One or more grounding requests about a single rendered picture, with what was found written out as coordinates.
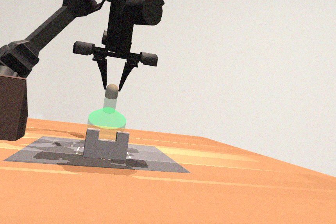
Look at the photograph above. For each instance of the grey posts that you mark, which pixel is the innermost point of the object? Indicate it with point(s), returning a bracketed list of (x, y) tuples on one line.
[(91, 142)]

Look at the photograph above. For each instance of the grey flat mat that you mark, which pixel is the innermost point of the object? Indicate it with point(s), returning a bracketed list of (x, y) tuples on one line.
[(66, 151)]

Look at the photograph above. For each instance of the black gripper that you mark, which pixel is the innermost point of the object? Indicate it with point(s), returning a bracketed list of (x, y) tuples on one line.
[(119, 37)]

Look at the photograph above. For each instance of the green glass bottle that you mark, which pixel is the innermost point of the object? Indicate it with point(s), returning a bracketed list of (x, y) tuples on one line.
[(107, 119)]

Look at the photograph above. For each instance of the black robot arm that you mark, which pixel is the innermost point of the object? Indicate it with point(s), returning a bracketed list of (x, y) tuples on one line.
[(19, 57)]

